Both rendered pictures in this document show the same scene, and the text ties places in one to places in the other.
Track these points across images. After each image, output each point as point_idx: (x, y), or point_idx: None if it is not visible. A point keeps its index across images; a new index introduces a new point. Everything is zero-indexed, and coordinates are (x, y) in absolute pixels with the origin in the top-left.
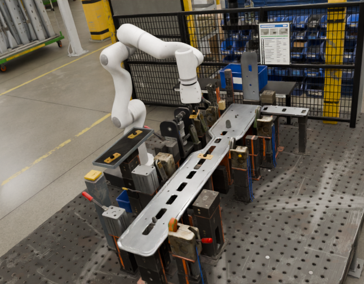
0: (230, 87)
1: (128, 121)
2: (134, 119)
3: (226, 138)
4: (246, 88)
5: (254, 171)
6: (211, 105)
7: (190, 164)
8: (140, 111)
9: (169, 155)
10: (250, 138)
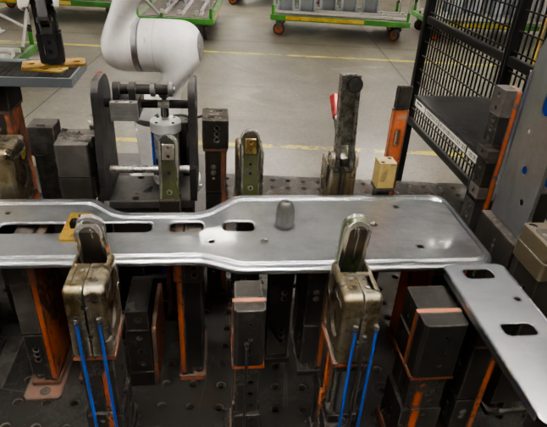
0: (486, 151)
1: (114, 52)
2: (139, 60)
3: (201, 239)
4: (510, 177)
5: (232, 410)
6: (334, 146)
7: (28, 213)
8: (162, 49)
9: None
10: (238, 294)
